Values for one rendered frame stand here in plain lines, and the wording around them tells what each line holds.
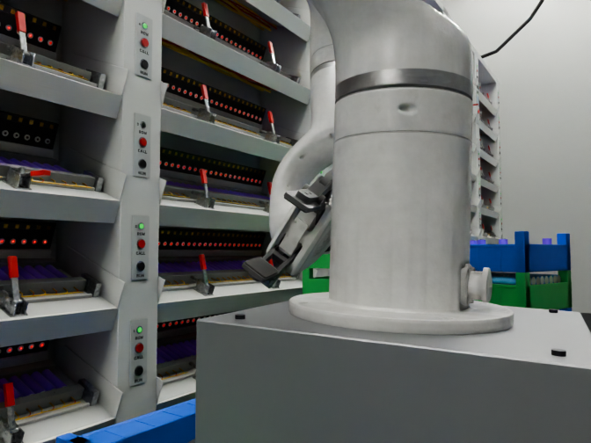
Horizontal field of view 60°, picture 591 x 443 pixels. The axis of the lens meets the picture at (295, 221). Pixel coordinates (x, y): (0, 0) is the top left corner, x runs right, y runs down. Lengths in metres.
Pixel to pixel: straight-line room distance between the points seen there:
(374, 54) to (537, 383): 0.27
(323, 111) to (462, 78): 0.42
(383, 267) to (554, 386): 0.15
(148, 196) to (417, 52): 0.72
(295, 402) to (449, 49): 0.29
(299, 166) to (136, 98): 0.39
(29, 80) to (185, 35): 0.40
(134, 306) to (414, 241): 0.71
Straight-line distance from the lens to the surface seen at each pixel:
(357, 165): 0.42
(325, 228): 0.59
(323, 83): 0.87
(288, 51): 1.70
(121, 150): 1.02
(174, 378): 1.19
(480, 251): 1.13
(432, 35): 0.44
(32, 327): 0.92
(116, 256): 1.01
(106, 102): 1.03
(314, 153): 0.82
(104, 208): 0.99
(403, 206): 0.40
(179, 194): 1.20
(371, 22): 0.44
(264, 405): 0.38
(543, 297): 1.15
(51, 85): 0.97
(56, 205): 0.94
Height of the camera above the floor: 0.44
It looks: 3 degrees up
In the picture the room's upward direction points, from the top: straight up
